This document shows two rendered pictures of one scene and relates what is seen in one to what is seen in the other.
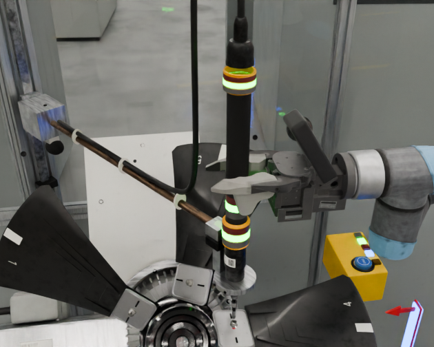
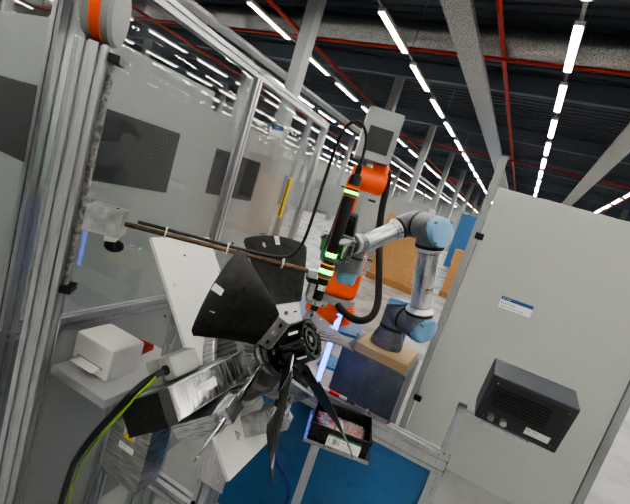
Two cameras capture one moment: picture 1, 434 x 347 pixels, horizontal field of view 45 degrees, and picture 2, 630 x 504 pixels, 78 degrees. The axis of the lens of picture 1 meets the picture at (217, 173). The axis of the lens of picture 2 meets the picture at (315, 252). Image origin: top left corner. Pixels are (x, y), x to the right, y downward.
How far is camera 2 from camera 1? 105 cm
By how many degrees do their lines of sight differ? 61
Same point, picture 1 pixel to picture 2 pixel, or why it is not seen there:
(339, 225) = not seen: hidden behind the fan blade
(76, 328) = (223, 365)
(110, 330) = (238, 361)
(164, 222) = not seen: hidden behind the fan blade
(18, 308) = (177, 364)
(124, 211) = (188, 290)
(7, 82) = (78, 185)
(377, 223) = (349, 268)
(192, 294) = (290, 318)
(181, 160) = (251, 245)
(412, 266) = not seen: hidden behind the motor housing
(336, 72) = (222, 214)
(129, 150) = (179, 247)
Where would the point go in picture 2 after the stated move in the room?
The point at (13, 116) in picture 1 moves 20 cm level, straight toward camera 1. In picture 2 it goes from (69, 217) to (141, 242)
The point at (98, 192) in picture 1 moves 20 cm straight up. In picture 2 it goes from (171, 277) to (188, 210)
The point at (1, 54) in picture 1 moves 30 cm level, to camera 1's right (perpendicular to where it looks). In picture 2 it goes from (84, 158) to (182, 180)
